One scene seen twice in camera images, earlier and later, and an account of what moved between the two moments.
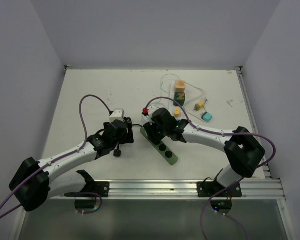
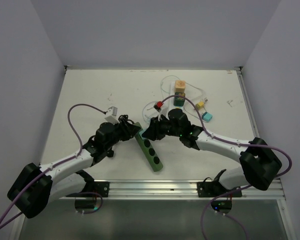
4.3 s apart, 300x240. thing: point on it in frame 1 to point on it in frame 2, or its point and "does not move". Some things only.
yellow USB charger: [198, 106] does not move
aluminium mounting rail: [263, 189] does not move
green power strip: [162, 149] to [149, 151]
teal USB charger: [207, 117] does not move
